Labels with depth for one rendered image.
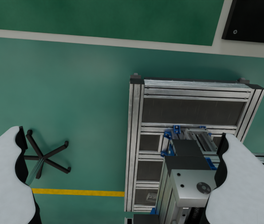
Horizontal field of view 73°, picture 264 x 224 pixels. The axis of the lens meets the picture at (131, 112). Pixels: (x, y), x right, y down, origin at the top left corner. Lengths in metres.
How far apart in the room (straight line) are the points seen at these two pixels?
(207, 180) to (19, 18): 0.63
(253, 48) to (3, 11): 0.65
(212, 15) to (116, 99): 0.99
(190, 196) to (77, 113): 1.17
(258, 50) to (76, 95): 1.16
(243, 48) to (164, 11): 0.24
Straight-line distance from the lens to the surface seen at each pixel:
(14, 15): 0.58
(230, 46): 0.58
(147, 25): 0.51
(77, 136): 1.62
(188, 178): 0.52
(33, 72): 1.47
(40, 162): 1.75
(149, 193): 1.73
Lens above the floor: 1.26
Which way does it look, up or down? 61 degrees down
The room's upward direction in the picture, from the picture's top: 178 degrees clockwise
